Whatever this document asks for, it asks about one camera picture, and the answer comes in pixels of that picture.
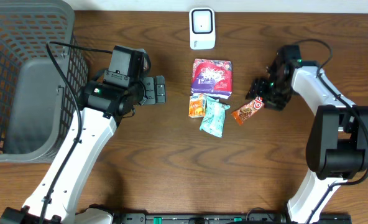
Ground red chocolate bar wrapper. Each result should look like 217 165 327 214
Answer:
231 96 264 125

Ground orange juice carton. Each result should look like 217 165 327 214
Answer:
188 93 206 118

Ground purple pink tissue pack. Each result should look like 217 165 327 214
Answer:
191 58 232 99

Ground teal white snack packet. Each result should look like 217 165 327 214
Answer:
200 96 230 138

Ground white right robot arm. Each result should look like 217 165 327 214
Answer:
246 42 368 223

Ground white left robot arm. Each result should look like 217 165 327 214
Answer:
0 76 167 224

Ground grey plastic basket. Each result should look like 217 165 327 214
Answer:
0 1 88 163

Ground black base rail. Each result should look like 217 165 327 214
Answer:
75 203 353 224

